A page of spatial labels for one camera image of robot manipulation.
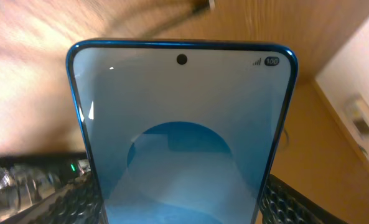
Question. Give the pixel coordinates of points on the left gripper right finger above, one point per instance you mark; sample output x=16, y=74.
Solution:
x=281, y=204

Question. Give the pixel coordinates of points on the white power strip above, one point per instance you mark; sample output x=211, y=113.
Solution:
x=357, y=112

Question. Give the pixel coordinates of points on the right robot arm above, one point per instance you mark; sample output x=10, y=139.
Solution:
x=28, y=184

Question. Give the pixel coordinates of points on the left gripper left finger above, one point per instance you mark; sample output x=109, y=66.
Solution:
x=79, y=202

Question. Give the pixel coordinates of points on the blue Samsung smartphone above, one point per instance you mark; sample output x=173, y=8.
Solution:
x=180, y=131

